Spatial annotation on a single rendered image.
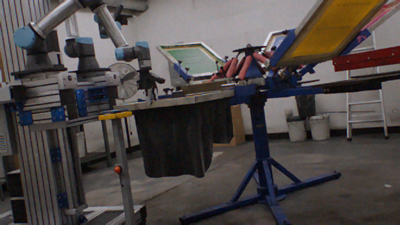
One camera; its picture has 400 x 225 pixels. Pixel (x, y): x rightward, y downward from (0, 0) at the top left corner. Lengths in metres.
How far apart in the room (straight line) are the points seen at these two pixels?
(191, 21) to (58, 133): 5.31
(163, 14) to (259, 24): 1.97
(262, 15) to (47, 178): 5.11
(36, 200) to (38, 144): 0.37
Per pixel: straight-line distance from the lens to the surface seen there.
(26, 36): 2.46
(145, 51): 2.38
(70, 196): 2.87
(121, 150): 2.31
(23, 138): 2.94
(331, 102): 6.82
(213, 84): 2.81
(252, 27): 7.22
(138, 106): 2.44
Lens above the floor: 1.03
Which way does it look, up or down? 3 degrees down
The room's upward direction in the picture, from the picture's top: 8 degrees counter-clockwise
